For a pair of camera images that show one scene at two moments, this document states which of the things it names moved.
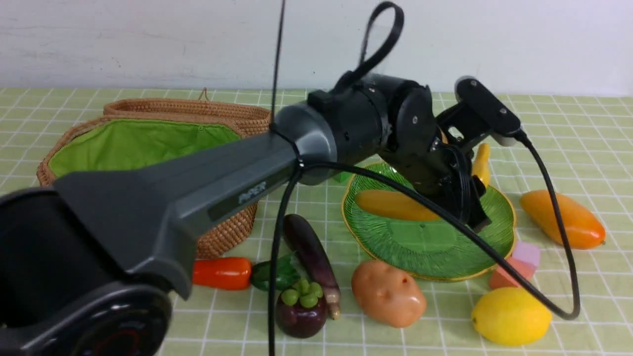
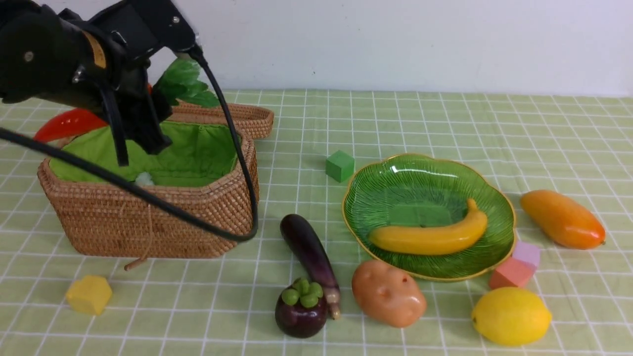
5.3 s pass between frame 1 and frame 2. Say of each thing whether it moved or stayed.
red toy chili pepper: moved
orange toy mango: stayed
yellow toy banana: moved
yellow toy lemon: stayed
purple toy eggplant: stayed
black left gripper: moved
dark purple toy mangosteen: stayed
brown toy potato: stayed
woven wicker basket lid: stayed
